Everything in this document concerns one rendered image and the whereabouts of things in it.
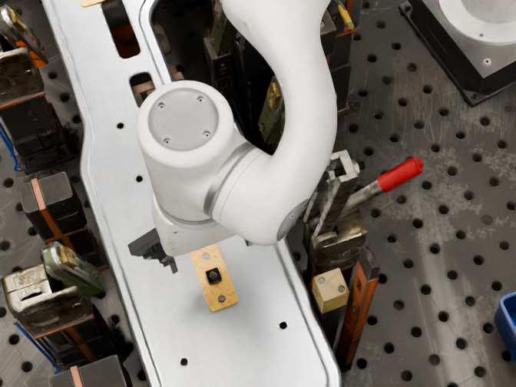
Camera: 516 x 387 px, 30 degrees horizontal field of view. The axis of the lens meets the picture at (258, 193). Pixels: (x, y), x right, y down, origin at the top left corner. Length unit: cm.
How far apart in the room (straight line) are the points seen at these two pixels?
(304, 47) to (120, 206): 52
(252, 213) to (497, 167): 87
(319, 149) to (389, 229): 76
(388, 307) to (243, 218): 73
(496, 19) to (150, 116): 91
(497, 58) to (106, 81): 64
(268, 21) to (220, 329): 50
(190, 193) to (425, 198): 81
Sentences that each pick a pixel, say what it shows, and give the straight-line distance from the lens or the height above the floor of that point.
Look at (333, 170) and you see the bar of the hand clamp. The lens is 105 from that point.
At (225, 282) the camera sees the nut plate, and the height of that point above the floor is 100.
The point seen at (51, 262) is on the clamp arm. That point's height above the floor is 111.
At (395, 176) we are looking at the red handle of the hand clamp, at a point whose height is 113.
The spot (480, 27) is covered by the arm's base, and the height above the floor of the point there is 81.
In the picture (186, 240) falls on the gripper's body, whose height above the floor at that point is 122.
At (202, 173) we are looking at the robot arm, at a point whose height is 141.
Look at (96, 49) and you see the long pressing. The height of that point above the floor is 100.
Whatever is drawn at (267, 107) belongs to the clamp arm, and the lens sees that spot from 127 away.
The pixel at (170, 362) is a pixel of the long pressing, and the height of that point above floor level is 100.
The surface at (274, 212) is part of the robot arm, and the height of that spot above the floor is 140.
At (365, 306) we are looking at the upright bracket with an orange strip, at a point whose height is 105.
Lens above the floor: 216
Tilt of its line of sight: 67 degrees down
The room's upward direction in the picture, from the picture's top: 3 degrees counter-clockwise
